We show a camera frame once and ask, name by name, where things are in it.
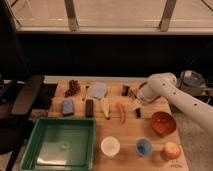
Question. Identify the blue sponge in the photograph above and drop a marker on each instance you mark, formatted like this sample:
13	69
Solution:
67	107

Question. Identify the yellow banana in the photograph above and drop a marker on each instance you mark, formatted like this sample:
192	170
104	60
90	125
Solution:
105	107

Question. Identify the red bowl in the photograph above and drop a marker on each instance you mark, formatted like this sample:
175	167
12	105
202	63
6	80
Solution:
163	123

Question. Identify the black handled brush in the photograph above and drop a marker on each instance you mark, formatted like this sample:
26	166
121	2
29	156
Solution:
137	112

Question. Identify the white cup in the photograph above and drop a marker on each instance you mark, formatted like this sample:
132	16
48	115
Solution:
110	146

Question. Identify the brown grape bunch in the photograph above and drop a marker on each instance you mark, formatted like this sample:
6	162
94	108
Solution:
74	88

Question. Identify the purple bowl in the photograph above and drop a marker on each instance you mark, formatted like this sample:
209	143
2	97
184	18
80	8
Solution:
150	99

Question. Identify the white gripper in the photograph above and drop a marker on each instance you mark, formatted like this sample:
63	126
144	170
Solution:
138	97

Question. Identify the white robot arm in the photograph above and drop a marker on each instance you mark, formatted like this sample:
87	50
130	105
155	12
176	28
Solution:
164	84

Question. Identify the red yellow apple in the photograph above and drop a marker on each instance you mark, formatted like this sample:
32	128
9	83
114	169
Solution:
171	151

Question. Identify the blue cup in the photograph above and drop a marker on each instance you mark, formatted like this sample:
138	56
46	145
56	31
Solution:
143	147

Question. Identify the orange carrot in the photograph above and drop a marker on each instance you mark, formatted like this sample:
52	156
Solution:
121	111

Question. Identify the black rectangular block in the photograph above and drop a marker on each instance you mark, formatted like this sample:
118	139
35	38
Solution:
89	108

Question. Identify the green plastic tray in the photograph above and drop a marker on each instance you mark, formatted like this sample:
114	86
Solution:
59	144

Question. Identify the small black clip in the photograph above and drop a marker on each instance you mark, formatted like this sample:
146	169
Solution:
125	90

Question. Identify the light blue cloth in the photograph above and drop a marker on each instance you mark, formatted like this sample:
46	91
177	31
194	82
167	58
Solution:
98	90

